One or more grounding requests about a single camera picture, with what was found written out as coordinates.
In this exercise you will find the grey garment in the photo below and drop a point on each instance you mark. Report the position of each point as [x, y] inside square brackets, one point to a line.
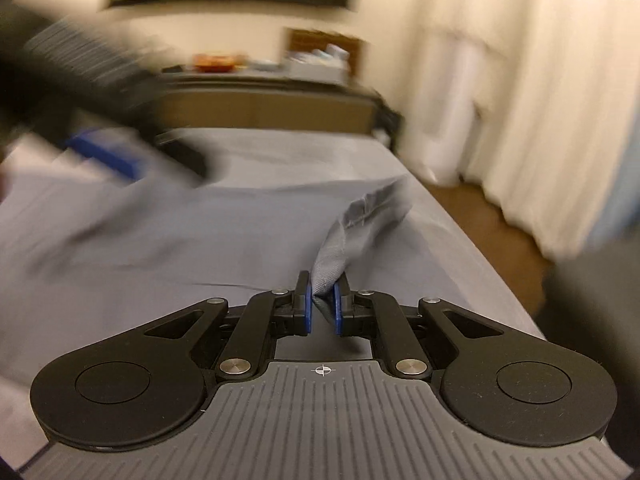
[150, 240]

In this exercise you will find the dark sofa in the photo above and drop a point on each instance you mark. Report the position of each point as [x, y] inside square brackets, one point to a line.
[595, 320]

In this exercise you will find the grey plush bed cover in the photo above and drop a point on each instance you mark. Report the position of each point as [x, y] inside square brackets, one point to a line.
[450, 240]

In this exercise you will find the grey brown television cabinet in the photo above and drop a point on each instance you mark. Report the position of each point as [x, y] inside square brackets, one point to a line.
[280, 105]

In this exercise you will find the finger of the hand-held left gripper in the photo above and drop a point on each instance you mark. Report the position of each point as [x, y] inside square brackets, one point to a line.
[107, 156]
[182, 152]

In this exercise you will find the fruit bowl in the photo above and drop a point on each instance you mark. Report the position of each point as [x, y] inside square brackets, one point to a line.
[216, 62]

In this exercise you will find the wooden grid board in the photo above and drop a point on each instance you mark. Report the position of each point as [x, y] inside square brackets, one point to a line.
[345, 40]

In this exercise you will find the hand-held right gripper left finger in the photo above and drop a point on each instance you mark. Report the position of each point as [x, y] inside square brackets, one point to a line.
[309, 310]

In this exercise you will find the white tower air conditioner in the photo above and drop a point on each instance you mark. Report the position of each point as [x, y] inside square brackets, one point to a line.
[452, 110]

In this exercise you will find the white curtains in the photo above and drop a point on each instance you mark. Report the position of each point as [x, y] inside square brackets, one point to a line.
[540, 85]

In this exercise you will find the grey storage box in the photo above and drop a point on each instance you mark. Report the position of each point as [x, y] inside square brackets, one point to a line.
[317, 67]

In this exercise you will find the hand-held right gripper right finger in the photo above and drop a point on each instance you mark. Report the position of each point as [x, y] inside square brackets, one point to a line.
[338, 309]

